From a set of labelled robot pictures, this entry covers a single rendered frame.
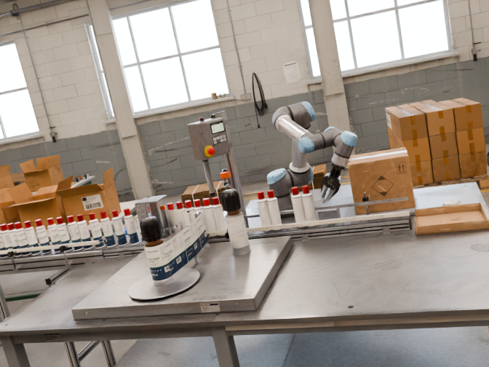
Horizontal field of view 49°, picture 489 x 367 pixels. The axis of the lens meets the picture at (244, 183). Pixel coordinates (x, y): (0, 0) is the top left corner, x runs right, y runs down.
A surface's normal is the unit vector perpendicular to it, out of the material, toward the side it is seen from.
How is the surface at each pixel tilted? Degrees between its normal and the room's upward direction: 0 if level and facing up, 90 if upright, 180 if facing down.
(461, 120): 90
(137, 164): 90
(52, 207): 90
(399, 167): 90
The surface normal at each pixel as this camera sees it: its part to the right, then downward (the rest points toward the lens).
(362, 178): -0.22, 0.24
